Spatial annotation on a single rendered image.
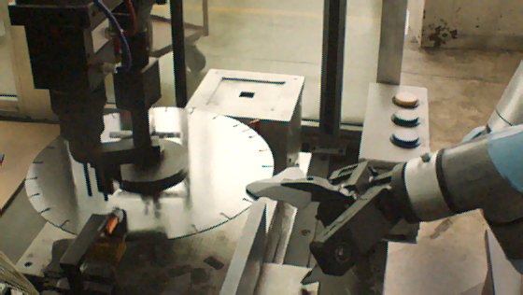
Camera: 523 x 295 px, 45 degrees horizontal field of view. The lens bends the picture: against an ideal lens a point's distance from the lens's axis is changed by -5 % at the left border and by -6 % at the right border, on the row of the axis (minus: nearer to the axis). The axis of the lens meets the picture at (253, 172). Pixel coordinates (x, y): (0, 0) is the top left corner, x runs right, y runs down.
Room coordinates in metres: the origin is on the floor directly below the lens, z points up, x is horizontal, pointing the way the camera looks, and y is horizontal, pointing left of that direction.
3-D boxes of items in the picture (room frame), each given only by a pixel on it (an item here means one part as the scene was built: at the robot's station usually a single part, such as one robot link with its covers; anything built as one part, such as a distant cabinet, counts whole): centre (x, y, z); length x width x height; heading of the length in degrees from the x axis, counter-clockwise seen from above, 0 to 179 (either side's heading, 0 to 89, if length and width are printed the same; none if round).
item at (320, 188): (0.65, -0.07, 0.97); 0.09 x 0.02 x 0.05; 65
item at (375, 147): (0.98, -0.24, 0.82); 0.28 x 0.11 x 0.15; 168
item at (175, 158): (0.75, 0.14, 0.96); 0.11 x 0.11 x 0.03
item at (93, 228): (0.56, 0.18, 0.95); 0.10 x 0.03 x 0.07; 168
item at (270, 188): (0.69, -0.04, 0.96); 0.09 x 0.06 x 0.03; 65
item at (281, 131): (1.07, 0.01, 0.82); 0.18 x 0.18 x 0.15; 78
